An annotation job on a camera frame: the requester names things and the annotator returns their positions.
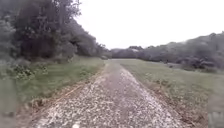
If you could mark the wood of trees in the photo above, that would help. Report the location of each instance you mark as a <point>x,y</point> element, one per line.
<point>43,30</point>

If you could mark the grass verge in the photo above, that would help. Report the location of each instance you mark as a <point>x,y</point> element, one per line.
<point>50,80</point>

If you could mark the robot's own part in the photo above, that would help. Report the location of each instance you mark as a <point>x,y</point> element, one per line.
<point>76,126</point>

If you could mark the grey gravel path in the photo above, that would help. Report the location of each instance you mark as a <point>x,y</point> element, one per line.
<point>113,100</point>

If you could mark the grass field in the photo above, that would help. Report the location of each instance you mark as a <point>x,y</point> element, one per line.
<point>176,83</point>

